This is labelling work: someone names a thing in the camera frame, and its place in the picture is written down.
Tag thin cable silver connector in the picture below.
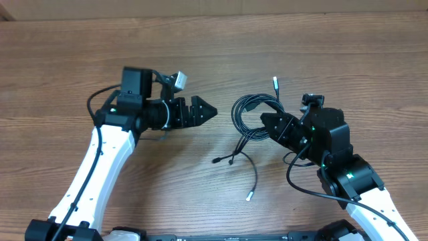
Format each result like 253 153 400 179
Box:
239 150 259 202

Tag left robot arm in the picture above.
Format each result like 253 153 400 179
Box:
25 67 217 240

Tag black cable bundle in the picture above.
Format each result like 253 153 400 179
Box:
211 76 286 166

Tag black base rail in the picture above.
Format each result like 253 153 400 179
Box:
103 219 368 241

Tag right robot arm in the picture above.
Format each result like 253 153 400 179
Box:
261 107 417 240

